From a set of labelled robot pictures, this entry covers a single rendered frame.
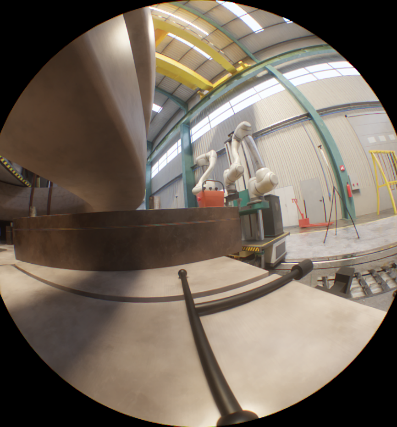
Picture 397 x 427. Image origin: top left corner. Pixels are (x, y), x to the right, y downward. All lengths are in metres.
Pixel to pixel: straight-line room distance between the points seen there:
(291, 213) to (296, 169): 2.31
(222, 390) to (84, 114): 0.57
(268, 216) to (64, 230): 1.94
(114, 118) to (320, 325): 0.68
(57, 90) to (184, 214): 0.87
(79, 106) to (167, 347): 0.56
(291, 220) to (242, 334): 6.24
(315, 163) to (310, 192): 1.56
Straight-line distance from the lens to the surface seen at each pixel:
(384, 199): 8.65
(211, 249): 0.91
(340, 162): 6.55
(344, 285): 0.55
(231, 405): 0.21
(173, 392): 0.26
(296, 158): 7.51
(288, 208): 6.45
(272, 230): 1.59
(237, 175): 1.03
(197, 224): 0.86
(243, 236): 1.63
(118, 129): 0.42
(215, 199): 0.96
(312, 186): 7.04
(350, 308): 0.42
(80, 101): 0.38
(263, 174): 1.15
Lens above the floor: 0.55
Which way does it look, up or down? 6 degrees up
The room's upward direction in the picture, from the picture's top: 5 degrees counter-clockwise
